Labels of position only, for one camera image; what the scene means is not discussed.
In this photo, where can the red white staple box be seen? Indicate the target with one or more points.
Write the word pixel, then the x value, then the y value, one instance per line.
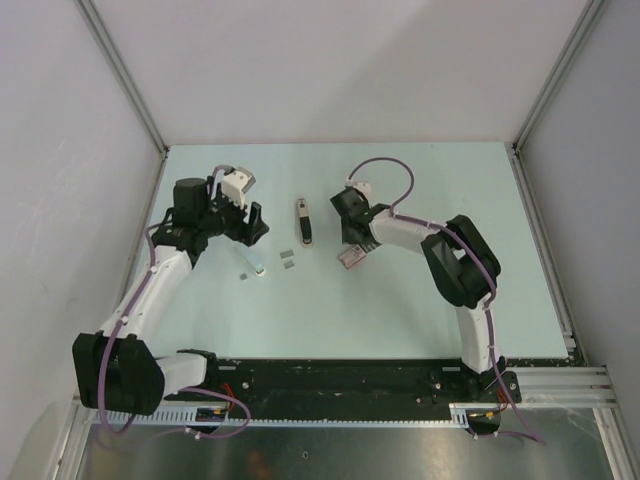
pixel 352 256

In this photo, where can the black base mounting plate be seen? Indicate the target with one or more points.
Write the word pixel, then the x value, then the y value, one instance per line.
pixel 306 389

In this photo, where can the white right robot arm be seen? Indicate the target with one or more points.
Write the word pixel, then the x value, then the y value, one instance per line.
pixel 463 267

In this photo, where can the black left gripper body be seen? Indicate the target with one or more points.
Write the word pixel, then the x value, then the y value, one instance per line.
pixel 225 218

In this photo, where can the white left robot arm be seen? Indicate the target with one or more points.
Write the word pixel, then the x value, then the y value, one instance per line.
pixel 115 368

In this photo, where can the aluminium frame rail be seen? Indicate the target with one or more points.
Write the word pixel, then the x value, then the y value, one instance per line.
pixel 565 387

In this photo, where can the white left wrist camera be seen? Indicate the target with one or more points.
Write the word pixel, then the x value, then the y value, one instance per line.
pixel 236 184

